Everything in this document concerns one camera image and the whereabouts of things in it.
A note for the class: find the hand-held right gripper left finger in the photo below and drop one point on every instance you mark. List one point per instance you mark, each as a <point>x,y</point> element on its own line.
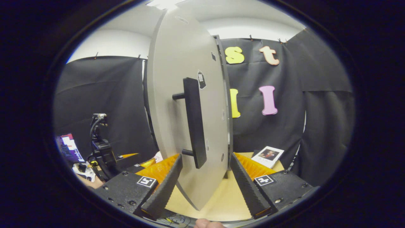
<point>164,193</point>

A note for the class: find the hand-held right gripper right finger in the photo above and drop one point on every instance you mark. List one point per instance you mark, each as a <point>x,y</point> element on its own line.
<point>248,190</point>

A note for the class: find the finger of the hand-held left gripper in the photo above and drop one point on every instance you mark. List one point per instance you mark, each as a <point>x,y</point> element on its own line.
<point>125,163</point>
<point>131,169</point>

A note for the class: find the dark grey cabinet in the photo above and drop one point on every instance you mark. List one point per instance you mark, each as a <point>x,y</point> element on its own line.
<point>231,133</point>

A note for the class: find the beige cabinet door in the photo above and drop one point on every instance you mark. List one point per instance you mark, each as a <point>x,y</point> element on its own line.
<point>171,95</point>

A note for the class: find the white side desk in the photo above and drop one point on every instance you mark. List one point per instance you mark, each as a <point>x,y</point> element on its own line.
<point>85,172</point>

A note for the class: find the computer monitor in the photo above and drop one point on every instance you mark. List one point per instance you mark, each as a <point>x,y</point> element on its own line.
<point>71,148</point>

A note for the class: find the black backdrop cloth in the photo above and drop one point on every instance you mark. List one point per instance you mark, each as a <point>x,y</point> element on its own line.
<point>316,126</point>

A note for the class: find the ceiling light panel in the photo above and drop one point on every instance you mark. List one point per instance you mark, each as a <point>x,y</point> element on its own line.
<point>164,3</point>

